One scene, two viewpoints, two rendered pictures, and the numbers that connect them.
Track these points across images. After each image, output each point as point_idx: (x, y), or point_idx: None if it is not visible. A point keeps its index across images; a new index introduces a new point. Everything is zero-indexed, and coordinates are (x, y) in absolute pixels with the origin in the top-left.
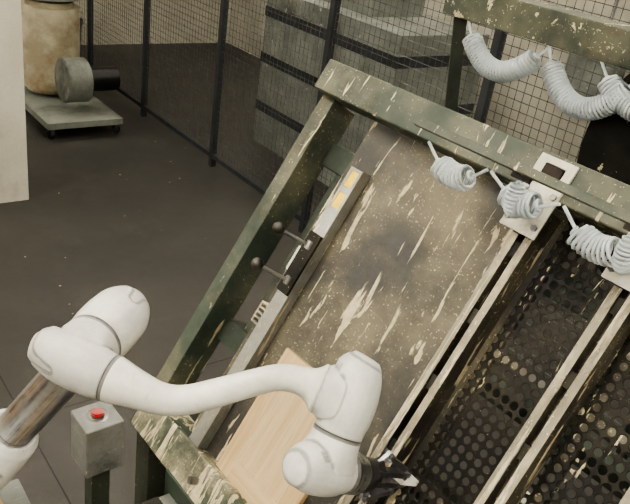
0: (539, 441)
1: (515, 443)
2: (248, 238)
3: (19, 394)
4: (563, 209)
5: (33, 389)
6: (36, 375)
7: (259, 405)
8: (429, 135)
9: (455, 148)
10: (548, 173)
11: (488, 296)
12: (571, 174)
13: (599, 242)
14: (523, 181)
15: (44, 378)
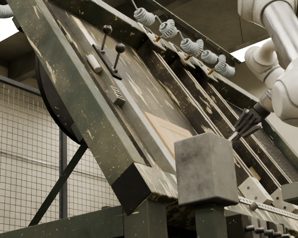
0: (223, 115)
1: (223, 117)
2: (68, 44)
3: None
4: (179, 32)
5: None
6: (295, 21)
7: (170, 145)
8: (101, 5)
9: (115, 13)
10: (147, 29)
11: (172, 72)
12: (150, 30)
13: (194, 42)
14: (172, 19)
15: None
